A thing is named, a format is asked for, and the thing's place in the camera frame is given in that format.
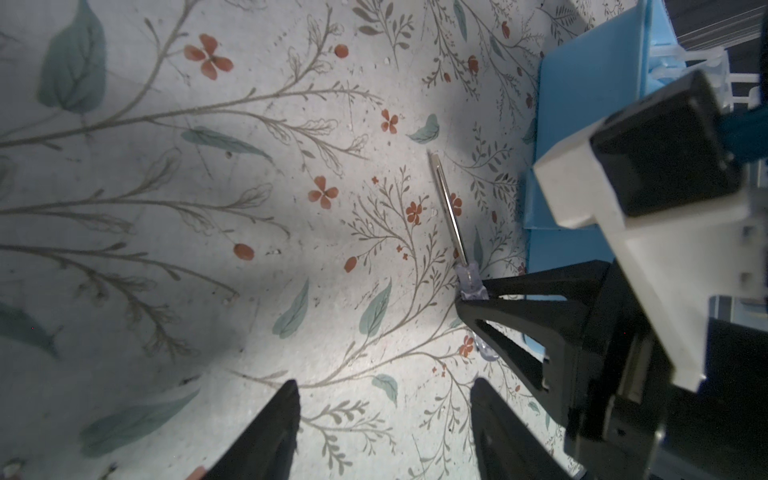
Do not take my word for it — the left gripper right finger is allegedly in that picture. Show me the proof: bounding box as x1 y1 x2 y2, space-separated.
470 378 570 480

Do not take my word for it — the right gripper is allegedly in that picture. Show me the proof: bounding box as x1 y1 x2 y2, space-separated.
456 260 767 479

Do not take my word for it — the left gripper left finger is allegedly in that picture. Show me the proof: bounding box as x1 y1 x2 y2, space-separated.
203 380 301 480

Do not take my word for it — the clear handled screwdriver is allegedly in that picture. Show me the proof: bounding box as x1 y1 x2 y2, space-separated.
426 149 499 361

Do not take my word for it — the blue plastic tool box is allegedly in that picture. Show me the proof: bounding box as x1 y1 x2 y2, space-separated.
534 1 767 279

